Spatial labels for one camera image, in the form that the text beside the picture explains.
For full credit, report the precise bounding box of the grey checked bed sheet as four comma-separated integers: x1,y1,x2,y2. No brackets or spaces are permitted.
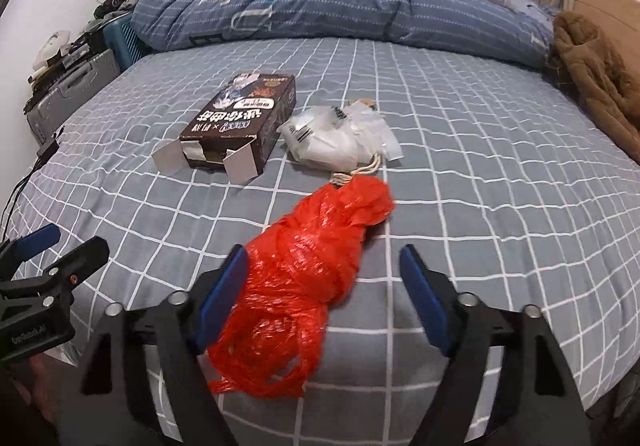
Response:
9,39,639,445

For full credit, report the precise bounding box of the brown fleece jacket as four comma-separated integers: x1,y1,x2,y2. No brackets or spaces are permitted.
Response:
544,12,639,161

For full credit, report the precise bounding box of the red plastic bag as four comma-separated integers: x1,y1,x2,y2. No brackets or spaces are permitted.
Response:
207,175,394,398

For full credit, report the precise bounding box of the wooden headboard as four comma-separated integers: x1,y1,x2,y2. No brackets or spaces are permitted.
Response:
574,0,640,66

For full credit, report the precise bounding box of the grey suitcase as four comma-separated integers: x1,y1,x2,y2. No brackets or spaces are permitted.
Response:
26,48,120,146

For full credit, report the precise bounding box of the dark cardboard snack box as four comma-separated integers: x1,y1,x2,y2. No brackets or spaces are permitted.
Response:
152,72,296,185

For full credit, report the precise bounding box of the black charger with cable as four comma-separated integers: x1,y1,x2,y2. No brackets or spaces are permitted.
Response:
1,126,65,242

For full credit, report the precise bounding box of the blue striped duvet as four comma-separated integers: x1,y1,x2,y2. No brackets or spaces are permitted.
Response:
131,0,553,69

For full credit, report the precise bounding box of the teal plastic crate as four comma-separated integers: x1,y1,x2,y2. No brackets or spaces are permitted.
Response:
102,13,151,71

